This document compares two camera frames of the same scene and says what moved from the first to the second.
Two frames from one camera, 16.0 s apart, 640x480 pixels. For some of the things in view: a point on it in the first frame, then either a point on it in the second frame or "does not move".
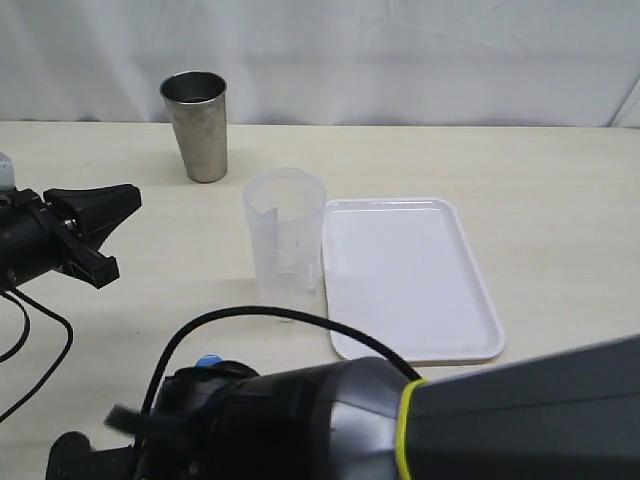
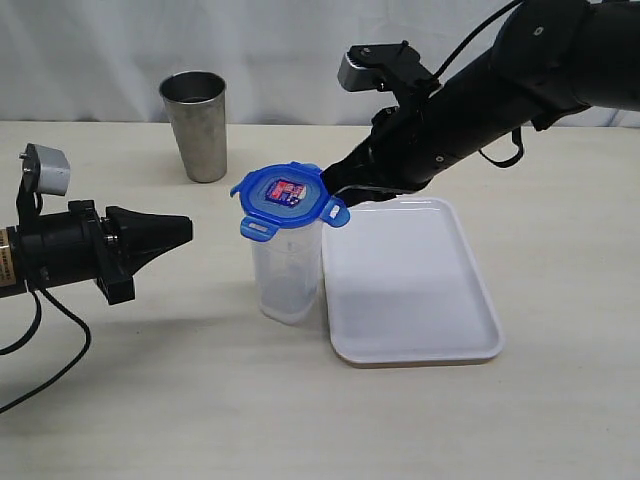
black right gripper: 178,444 to 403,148
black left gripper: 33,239 to 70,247
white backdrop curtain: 325,62 does not move
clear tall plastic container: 286,207 does not move
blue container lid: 208,359 to 285,194
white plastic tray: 403,280 does not move
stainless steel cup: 196,101 does not move
